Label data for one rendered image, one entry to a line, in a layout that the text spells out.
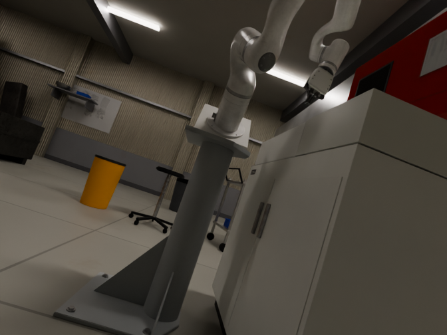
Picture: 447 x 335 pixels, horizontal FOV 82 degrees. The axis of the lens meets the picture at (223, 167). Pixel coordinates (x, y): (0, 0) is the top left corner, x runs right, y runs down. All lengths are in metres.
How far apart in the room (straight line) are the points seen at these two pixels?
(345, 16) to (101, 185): 2.76
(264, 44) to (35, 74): 8.54
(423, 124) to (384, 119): 0.11
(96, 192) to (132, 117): 4.96
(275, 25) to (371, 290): 0.87
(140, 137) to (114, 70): 2.08
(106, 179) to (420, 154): 2.91
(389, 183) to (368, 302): 0.29
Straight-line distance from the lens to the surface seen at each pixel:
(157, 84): 8.14
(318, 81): 1.28
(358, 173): 0.70
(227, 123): 1.19
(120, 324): 1.19
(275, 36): 1.05
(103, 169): 3.20
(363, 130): 0.72
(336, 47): 1.37
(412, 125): 0.82
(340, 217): 0.68
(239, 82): 1.11
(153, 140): 7.71
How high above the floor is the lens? 0.59
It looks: 6 degrees up
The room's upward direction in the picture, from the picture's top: 19 degrees clockwise
